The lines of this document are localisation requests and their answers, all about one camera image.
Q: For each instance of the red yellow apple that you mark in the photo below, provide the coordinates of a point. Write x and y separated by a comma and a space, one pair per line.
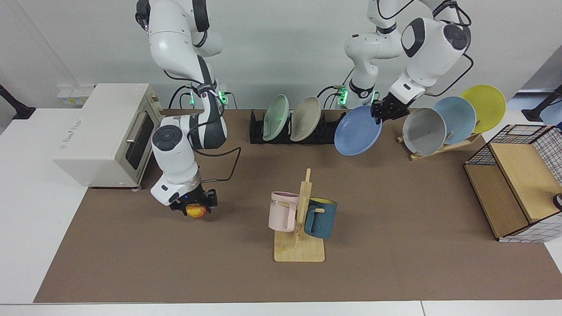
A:
196, 212

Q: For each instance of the grey plate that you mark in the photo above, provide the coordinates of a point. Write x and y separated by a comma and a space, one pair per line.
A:
423, 131

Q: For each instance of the wooden plate rack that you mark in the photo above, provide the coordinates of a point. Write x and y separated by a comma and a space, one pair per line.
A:
439, 151

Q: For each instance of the light blue plate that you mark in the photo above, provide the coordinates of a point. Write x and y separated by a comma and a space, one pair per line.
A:
459, 116

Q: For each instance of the beige plate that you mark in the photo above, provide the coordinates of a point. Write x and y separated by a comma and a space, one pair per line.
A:
305, 120

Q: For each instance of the black dish rack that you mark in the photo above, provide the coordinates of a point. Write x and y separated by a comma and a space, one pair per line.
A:
257, 131

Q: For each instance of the yellow plate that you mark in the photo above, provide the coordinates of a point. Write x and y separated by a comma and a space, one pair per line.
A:
487, 103

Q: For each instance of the pale green plate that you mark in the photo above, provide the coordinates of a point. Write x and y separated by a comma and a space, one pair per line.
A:
275, 118

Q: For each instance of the pink mug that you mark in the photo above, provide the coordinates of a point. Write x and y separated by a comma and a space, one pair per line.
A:
281, 213

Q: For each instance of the wooden cup stand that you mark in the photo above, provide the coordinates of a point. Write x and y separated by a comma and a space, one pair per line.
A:
300, 250

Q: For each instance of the dark teal mug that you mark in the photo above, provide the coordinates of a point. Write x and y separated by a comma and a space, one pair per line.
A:
322, 219

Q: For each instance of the pale toaster oven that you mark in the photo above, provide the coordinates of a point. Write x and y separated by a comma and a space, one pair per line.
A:
96, 136

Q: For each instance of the brown table cloth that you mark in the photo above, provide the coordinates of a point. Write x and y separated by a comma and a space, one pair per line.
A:
395, 245

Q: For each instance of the black stand leg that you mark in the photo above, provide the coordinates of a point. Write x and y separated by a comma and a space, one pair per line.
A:
17, 109
542, 109

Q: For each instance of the small black round object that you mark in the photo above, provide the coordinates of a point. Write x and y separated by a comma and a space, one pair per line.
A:
558, 201

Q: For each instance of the white wall socket box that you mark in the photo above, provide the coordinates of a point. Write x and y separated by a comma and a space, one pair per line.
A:
74, 95

